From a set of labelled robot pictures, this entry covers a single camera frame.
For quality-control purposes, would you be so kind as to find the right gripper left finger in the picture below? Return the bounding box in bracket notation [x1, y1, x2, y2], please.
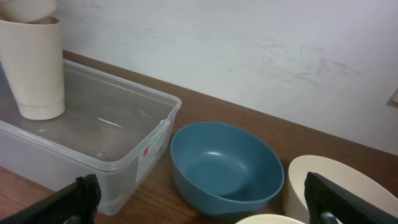
[1, 174, 101, 224]

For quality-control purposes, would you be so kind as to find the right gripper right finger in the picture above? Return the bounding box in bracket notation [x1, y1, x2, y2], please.
[304, 172, 397, 224]

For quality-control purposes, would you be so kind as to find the cream cup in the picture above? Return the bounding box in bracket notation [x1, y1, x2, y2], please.
[1, 0, 58, 23]
[1, 16, 65, 120]

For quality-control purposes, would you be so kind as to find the clear plastic storage container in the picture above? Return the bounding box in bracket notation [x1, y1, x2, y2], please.
[1, 61, 182, 215]

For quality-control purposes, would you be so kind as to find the cream bowl rear right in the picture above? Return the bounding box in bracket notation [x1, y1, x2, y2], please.
[282, 155, 397, 223]

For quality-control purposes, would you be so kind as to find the cream bowl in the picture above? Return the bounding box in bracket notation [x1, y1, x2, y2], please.
[236, 214, 305, 224]
[282, 155, 397, 223]

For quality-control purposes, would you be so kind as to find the cream bowl front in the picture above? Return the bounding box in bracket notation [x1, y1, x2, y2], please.
[236, 214, 305, 224]

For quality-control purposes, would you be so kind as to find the blue bowl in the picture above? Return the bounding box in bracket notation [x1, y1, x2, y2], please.
[170, 121, 285, 217]

